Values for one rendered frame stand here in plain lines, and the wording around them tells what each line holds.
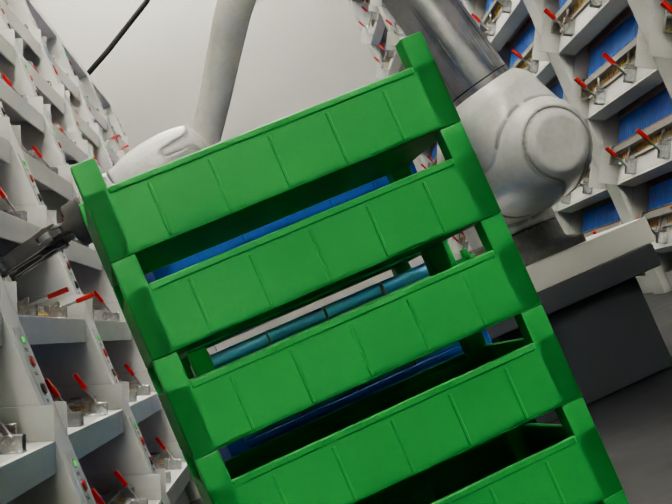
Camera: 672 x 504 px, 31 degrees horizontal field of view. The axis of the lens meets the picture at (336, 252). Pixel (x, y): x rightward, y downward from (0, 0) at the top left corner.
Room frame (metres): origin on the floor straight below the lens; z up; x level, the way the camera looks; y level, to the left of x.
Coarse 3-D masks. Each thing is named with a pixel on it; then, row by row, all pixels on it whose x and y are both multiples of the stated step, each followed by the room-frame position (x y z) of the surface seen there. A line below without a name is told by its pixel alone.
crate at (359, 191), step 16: (384, 176) 1.28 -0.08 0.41; (352, 192) 1.27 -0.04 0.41; (368, 192) 1.27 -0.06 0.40; (320, 208) 1.26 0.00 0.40; (272, 224) 1.25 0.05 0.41; (288, 224) 1.25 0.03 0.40; (240, 240) 1.24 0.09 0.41; (192, 256) 1.23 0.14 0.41; (208, 256) 1.23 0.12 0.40; (160, 272) 1.22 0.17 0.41
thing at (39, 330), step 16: (16, 288) 1.78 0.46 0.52; (16, 304) 1.78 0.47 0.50; (48, 304) 2.38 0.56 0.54; (64, 304) 2.38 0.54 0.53; (80, 304) 2.38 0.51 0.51; (32, 320) 1.89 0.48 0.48; (48, 320) 2.02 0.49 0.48; (64, 320) 2.16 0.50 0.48; (80, 320) 2.33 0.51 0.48; (32, 336) 1.88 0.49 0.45; (48, 336) 2.01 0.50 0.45; (64, 336) 2.15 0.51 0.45; (80, 336) 2.32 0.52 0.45
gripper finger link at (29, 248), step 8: (40, 232) 1.85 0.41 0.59; (32, 240) 1.85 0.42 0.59; (48, 240) 1.85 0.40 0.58; (16, 248) 1.86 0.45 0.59; (24, 248) 1.86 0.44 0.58; (32, 248) 1.85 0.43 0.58; (40, 248) 1.85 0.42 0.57; (8, 256) 1.86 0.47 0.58; (16, 256) 1.86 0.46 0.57; (24, 256) 1.86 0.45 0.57; (32, 256) 1.87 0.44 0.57; (8, 264) 1.86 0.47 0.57; (16, 264) 1.86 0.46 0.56; (8, 272) 1.86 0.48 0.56
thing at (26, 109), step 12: (0, 72) 2.65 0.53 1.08; (0, 84) 2.61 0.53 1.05; (12, 84) 2.93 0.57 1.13; (0, 96) 2.61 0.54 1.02; (12, 96) 2.73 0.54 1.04; (24, 96) 2.92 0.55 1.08; (12, 108) 2.74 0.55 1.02; (24, 108) 2.85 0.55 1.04; (36, 108) 3.08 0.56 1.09; (12, 120) 3.06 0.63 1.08; (24, 120) 3.07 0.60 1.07; (36, 120) 2.99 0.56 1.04
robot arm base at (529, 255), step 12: (540, 228) 2.01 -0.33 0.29; (552, 228) 2.02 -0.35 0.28; (516, 240) 2.00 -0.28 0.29; (528, 240) 2.00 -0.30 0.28; (540, 240) 2.00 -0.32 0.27; (552, 240) 2.00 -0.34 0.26; (564, 240) 1.99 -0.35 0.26; (576, 240) 1.99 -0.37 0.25; (480, 252) 2.04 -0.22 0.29; (528, 252) 1.99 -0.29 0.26; (540, 252) 1.99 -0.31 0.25; (552, 252) 1.99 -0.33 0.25; (528, 264) 1.99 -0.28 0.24
